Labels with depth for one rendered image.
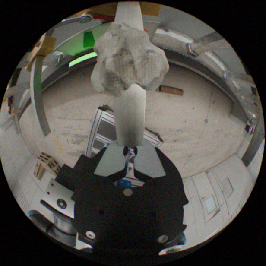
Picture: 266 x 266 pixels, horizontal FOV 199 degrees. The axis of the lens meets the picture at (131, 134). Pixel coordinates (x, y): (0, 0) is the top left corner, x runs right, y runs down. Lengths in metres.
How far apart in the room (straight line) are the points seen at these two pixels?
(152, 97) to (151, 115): 0.23
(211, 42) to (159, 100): 0.87
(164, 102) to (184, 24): 0.88
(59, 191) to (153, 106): 1.04
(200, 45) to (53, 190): 0.59
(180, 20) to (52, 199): 0.78
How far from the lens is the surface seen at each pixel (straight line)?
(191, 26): 0.53
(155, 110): 1.00
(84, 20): 0.20
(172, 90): 0.96
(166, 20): 0.50
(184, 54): 0.33
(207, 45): 0.30
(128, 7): 0.16
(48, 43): 0.30
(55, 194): 0.30
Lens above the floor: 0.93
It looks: 59 degrees down
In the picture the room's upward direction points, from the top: 178 degrees counter-clockwise
